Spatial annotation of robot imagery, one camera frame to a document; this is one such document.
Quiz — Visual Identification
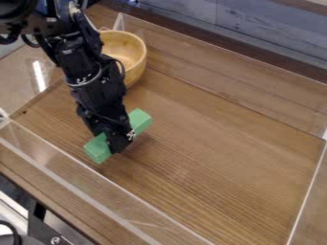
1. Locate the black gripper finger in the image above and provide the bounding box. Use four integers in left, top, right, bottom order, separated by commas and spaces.
76, 105, 104, 136
104, 126, 135, 154

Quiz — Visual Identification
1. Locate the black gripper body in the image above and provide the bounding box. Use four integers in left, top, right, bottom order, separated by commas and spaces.
58, 43, 131, 129

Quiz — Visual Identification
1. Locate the black metal table bracket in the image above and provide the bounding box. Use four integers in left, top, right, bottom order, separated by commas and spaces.
26, 202, 73, 245

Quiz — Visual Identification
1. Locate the black cable bottom left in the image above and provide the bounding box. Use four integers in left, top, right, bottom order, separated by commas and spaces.
0, 220, 22, 245

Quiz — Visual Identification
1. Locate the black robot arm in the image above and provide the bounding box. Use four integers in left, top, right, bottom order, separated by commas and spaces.
0, 0, 133, 153

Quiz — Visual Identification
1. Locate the brown wooden bowl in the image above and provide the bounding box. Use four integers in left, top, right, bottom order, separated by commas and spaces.
100, 30, 147, 88

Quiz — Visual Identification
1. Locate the green rectangular block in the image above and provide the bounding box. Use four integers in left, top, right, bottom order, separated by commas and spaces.
82, 108, 153, 164

